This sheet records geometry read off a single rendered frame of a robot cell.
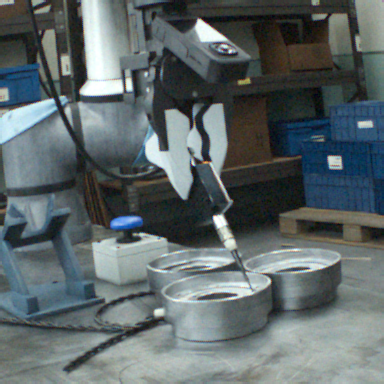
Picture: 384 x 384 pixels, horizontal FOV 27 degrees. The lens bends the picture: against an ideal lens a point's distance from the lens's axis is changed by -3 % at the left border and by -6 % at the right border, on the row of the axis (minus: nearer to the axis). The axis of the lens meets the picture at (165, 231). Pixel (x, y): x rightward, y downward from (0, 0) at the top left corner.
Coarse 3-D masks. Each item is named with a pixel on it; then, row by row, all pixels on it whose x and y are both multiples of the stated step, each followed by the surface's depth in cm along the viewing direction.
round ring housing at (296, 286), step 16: (256, 256) 89; (272, 256) 90; (288, 256) 91; (304, 256) 90; (320, 256) 89; (336, 256) 86; (256, 272) 83; (272, 272) 86; (288, 272) 81; (304, 272) 81; (320, 272) 81; (336, 272) 83; (272, 288) 82; (288, 288) 81; (304, 288) 81; (320, 288) 81; (336, 288) 85; (272, 304) 83; (288, 304) 82; (304, 304) 82; (320, 304) 82
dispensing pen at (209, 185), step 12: (192, 156) 84; (192, 168) 82; (204, 168) 81; (204, 180) 80; (216, 180) 81; (192, 192) 82; (204, 192) 80; (216, 192) 80; (192, 204) 82; (204, 204) 81; (216, 204) 79; (192, 216) 83; (204, 216) 81; (216, 216) 81; (216, 228) 81; (228, 228) 81; (228, 240) 80; (240, 264) 79
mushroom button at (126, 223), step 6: (126, 216) 104; (132, 216) 104; (114, 222) 103; (120, 222) 102; (126, 222) 102; (132, 222) 102; (138, 222) 102; (114, 228) 102; (120, 228) 102; (126, 228) 102; (132, 228) 102; (126, 234) 103
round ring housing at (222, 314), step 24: (168, 288) 81; (192, 288) 84; (264, 288) 76; (168, 312) 77; (192, 312) 75; (216, 312) 74; (240, 312) 75; (264, 312) 77; (192, 336) 76; (216, 336) 76; (240, 336) 76
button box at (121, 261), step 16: (112, 240) 106; (128, 240) 103; (144, 240) 103; (160, 240) 102; (96, 256) 105; (112, 256) 101; (128, 256) 100; (144, 256) 102; (96, 272) 106; (112, 272) 102; (128, 272) 101; (144, 272) 102
